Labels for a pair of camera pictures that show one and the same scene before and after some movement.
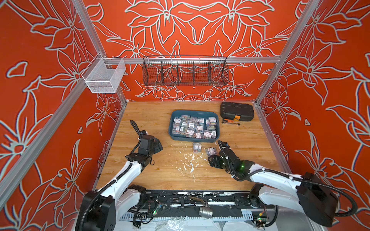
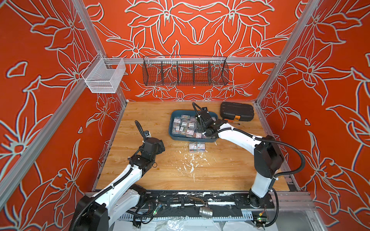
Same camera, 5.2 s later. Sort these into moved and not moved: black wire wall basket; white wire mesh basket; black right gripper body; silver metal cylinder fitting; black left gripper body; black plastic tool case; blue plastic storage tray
Moved: black right gripper body
Not moved: silver metal cylinder fitting; blue plastic storage tray; black plastic tool case; black wire wall basket; black left gripper body; white wire mesh basket
